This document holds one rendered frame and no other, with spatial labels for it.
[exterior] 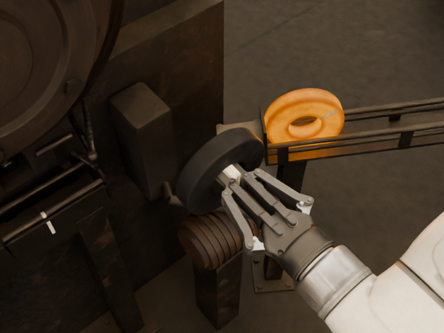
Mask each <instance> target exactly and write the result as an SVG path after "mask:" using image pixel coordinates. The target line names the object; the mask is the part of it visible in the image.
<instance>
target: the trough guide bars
mask: <svg viewBox="0 0 444 333"><path fill-rule="evenodd" d="M442 103H444V97H441V98H431V99H425V100H416V101H410V102H398V103H392V104H386V105H380V106H370V107H365V108H354V109H349V110H343V113H344V115H345V116H344V122H351V121H357V120H367V119H372V118H382V117H388V116H389V119H388V120H389V121H390V122H391V121H397V120H400V117H401V115H403V114H413V113H418V112H429V111H434V110H444V104H442ZM431 104H434V105H431ZM426 105H429V106H426ZM416 106H419V107H416ZM411 107H413V108H411ZM385 110H388V111H385ZM380 111H383V112H380ZM370 112H372V113H370ZM365 113H368V114H365ZM354 114H357V115H354ZM350 115H353V116H350ZM316 119H317V117H314V116H303V117H300V118H297V119H296V120H294V121H292V123H291V125H292V126H306V125H309V124H311V123H313V122H314V121H315V120H316ZM309 120H312V121H309ZM304 121H306V122H304ZM294 122H296V123H294ZM438 134H444V122H435V123H429V124H419V125H414V126H404V127H398V128H389V129H378V130H373V131H363V132H357V133H347V134H342V135H332V136H326V137H316V138H311V139H301V140H295V141H286V142H280V143H270V144H268V156H272V155H277V165H288V164H289V153H298V152H303V151H313V150H319V149H329V148H335V147H344V146H350V145H360V144H366V143H376V142H382V141H391V140H397V139H399V140H400V141H399V144H398V150H403V149H409V147H410V143H411V140H412V138H413V137H422V136H428V135H438Z"/></svg>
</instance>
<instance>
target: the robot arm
mask: <svg viewBox="0 0 444 333"><path fill-rule="evenodd" d="M216 181H218V183H220V185H222V187H224V189H225V190H224V191H222V194H221V204H222V206H223V207H224V209H225V211H226V213H227V215H228V216H229V219H230V220H231V222H232V224H233V226H234V227H235V229H236V231H237V233H238V234H239V237H240V239H241V240H242V243H243V248H244V254H245V256H248V257H249V256H252V253H259V252H264V253H265V254H266V255H267V256H269V257H272V258H273V259H275V260H276V261H277V263H278V264H279V265H280V266H281V267H282V268H283V269H284V270H285V271H286V272H287V274H288V275H289V276H290V277H291V278H292V279H293V280H294V281H300V282H299V284H298V286H297V292H298V293H299V294H300V296H302V298H304V300H305V301H306V302H307V303H308V304H309V305H310V306H311V307H312V308H313V309H314V311H315V312H316V313H317V314H318V316H319V317H320V318H322V319H323V321H325V323H326V324H327V325H328V327H329V328H330V329H331V331H332V333H444V212H443V213H442V214H441V215H439V216H438V217H437V218H436V219H435V220H434V221H432V222H431V223H430V224H429V225H428V226H427V227H426V228H425V229H424V230H423V231H422V232H421V233H420V235H419V236H418V237H417V238H416V239H415V240H414V241H413V243H412V244H411V245H410V247H409V249H408V250H407V251H406V252H405V253H404V254H403V255H402V257H401V258H400V259H399V260H398V261H397V262H396V263H395V264H393V265H392V266H391V267H390V268H389V269H387V270H386V271H384V272H383V273H382V274H380V275H379V276H376V275H375V274H373V273H372V272H371V270H370V269H369V268H368V267H366V266H365V265H364V264H363V263H362V262H361V261H360V260H359V259H358V258H357V257H356V256H355V255H354V254H353V253H352V252H351V251H350V250H349V249H348V248H347V247H346V246H344V245H340V246H337V247H336V248H334V242H333V241H332V240H331V239H330V238H329V237H328V236H327V235H326V234H325V233H324V232H323V231H322V230H321V229H320V228H319V227H317V226H316V225H315V224H314V223H313V220H312V217H311V216H310V215H309V213H310V210H311V208H312V205H313V202H314V199H313V198H312V197H310V196H306V195H303V194H300V193H298V192H296V191H295V190H293V189H291V188H290V187H289V186H287V185H285V184H284V183H282V182H280V181H279V180H277V179H276V178H274V177H273V176H271V175H269V174H268V173H266V172H264V171H263V170H261V169H260V168H256V169H254V171H252V172H247V171H245V170H244V169H243V168H242V167H241V166H240V165H239V164H238V163H234V164H232V165H230V166H228V167H227V168H226V169H225V170H223V171H222V172H221V173H220V174H219V175H218V177H217V178H216ZM240 182H241V184H240ZM239 185H240V186H239ZM242 187H243V188H244V189H245V190H246V191H247V192H248V193H249V194H250V195H251V196H252V197H253V198H254V199H255V200H256V201H257V202H258V203H259V204H260V205H261V206H262V207H263V208H264V209H265V211H264V210H263V209H262V208H261V207H260V206H259V205H258V204H257V203H256V202H255V201H254V200H253V199H252V198H251V197H250V196H249V195H248V194H247V193H246V192H245V191H244V190H243V189H242ZM271 194H272V195H274V196H275V197H277V198H279V199H280V200H281V201H283V202H285V203H286V204H288V205H290V206H291V207H294V208H295V209H296V210H297V211H294V210H291V209H287V208H286V207H285V206H284V205H283V204H282V203H281V202H279V201H277V200H276V199H275V198H274V197H273V196H272V195H271ZM236 203H237V204H238V205H239V206H240V208H241V209H242V210H243V211H244V212H245V213H246V214H247V215H248V216H249V217H250V218H251V219H252V220H253V222H255V224H256V226H257V227H258V228H259V229H260V230H261V235H262V243H261V242H260V241H259V240H258V238H257V237H253V236H252V231H251V230H250V227H249V226H248V224H247V222H246V220H245V219H244V217H243V215H242V213H241V211H240V210H239V208H238V206H237V205H236Z"/></svg>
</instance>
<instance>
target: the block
mask: <svg viewBox="0 0 444 333"><path fill-rule="evenodd" d="M108 103H109V106H110V111H111V114H112V118H113V121H114V126H115V129H116V134H117V137H118V142H119V145H120V149H121V152H122V157H123V160H124V165H125V168H126V173H127V175H128V177H129V178H130V179H131V180H132V181H133V183H134V184H135V185H136V186H137V187H138V188H139V189H140V190H141V191H142V192H143V194H144V195H145V196H146V197H147V198H148V199H149V200H151V201H153V200H156V199H157V198H159V197H161V196H162V195H163V191H162V189H161V186H162V184H163V183H164V182H170V185H171V188H172V189H173V188H174V187H176V183H177V180H178V177H179V173H178V163H177V157H176V145H175V140H174V129H173V122H172V112H171V110H170V108H169V107H168V106H167V105H166V104H165V103H164V102H163V101H162V100H161V99H160V98H159V97H158V96H157V95H156V94H155V93H154V92H153V91H152V90H151V89H150V88H149V87H148V86H147V85H146V84H145V83H142V82H139V83H136V84H134V85H132V86H130V87H128V88H127V89H125V90H123V91H121V92H119V93H118V94H115V95H114V96H112V97H111V98H110V99H109V101H108Z"/></svg>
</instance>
